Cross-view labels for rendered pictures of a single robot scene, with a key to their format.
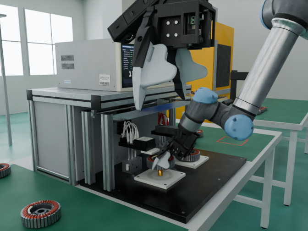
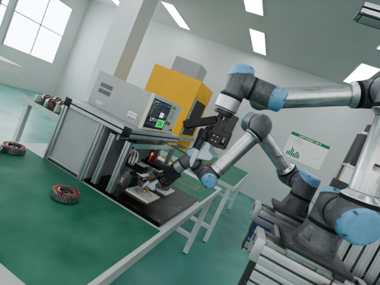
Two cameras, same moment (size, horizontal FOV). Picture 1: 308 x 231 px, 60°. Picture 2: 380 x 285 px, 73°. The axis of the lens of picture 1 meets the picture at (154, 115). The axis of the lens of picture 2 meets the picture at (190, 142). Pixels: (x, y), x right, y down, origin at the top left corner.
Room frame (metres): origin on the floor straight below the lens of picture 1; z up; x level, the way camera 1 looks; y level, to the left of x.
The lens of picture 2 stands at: (-0.38, 0.28, 1.30)
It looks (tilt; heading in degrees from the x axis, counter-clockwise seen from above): 6 degrees down; 343
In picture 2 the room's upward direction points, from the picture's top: 24 degrees clockwise
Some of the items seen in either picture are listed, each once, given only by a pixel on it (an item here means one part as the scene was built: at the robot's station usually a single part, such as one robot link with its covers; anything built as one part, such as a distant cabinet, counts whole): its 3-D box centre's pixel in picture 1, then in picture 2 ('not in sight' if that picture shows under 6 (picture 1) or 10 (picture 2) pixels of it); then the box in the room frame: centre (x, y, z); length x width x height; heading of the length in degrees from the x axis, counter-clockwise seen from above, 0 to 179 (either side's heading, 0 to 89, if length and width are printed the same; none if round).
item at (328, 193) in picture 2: not in sight; (334, 206); (0.33, -0.54, 1.20); 0.13 x 0.12 x 0.14; 158
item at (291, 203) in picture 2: not in sight; (296, 203); (0.76, -0.79, 1.09); 0.15 x 0.15 x 0.10
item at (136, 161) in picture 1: (132, 164); (124, 178); (1.09, 0.09, 0.80); 0.08 x 0.05 x 0.06; 146
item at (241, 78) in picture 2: not in sight; (238, 82); (0.40, -0.03, 1.45); 0.09 x 0.08 x 0.11; 68
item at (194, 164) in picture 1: (188, 159); (160, 188); (1.21, -0.16, 0.78); 0.15 x 0.15 x 0.01; 56
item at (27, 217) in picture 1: (41, 213); (65, 193); (0.75, 0.34, 0.77); 0.11 x 0.11 x 0.04
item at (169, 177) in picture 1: (160, 176); (143, 193); (1.01, -0.03, 0.78); 0.15 x 0.15 x 0.01; 56
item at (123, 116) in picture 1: (156, 108); (155, 146); (1.17, -0.01, 1.03); 0.62 x 0.01 x 0.03; 146
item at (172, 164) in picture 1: (160, 161); (147, 184); (1.01, -0.03, 0.84); 0.11 x 0.11 x 0.04
